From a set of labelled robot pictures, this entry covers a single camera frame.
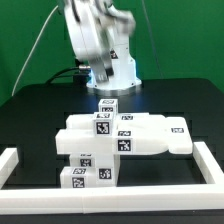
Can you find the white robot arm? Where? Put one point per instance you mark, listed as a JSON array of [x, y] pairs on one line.
[[99, 34]]

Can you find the white chair back frame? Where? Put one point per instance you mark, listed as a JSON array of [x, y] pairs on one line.
[[132, 134]]

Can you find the small tagged white cube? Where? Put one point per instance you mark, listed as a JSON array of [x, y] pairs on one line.
[[108, 105]]

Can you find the white L-shaped obstacle fence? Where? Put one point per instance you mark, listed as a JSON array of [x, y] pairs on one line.
[[206, 196]]

